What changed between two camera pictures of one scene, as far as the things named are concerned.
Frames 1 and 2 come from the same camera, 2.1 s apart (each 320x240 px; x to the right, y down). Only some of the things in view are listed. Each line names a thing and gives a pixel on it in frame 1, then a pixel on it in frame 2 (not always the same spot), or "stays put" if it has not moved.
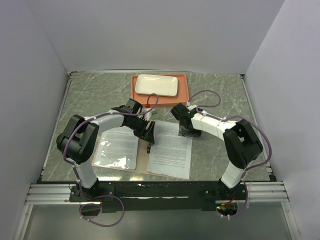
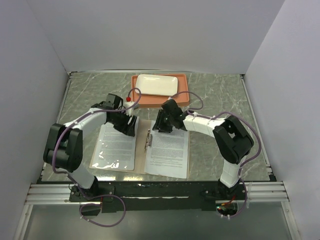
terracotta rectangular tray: (163, 101) stays put
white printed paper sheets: (171, 154) stays put
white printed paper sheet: (117, 148) stays put
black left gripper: (146, 135) → (126, 128)
